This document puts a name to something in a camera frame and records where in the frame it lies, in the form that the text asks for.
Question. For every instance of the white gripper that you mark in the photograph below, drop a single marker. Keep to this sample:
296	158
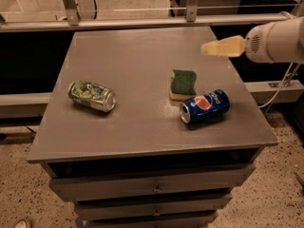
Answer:
256	46

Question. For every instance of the top cabinet drawer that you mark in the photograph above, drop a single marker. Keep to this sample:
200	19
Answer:
103	188

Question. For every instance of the green and yellow sponge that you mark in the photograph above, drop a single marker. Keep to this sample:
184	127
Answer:
183	84

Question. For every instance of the bottom cabinet drawer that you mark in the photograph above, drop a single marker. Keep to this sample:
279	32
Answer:
162	221

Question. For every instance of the middle cabinet drawer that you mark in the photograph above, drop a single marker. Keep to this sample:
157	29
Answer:
151	207

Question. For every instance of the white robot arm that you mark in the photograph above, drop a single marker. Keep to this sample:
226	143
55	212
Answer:
293	42

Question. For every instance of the white shoe tip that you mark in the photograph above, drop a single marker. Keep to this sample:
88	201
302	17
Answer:
23	223

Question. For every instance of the crushed green soda can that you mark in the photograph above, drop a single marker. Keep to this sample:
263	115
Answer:
92	95

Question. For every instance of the metal railing frame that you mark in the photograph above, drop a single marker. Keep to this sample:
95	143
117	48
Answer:
53	15

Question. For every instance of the blue pepsi can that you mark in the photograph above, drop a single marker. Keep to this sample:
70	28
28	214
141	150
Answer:
202	107

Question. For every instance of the cabinet drawer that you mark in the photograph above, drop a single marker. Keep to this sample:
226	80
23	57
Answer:
151	207
103	188
162	221

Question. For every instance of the grey drawer cabinet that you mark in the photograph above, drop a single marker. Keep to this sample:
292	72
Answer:
144	135

